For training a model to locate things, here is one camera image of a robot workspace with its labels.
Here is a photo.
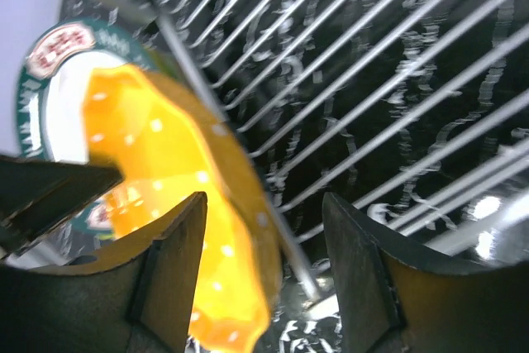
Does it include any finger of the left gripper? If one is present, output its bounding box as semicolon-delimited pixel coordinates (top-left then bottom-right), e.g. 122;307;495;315
1;155;123;257

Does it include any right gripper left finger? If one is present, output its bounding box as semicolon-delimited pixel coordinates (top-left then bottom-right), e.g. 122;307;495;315
1;192;207;352

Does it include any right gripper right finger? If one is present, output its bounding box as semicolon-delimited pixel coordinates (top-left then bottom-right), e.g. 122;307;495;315
322;193;528;352

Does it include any yellow dotted scalloped plate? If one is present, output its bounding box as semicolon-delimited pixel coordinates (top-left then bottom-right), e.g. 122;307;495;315
82;64;282;352

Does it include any white plate green rim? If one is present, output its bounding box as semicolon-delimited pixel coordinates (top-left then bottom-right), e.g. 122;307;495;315
14;17;179;242

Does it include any grey wire dish rack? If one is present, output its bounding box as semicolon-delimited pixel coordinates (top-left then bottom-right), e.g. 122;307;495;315
12;0;529;303

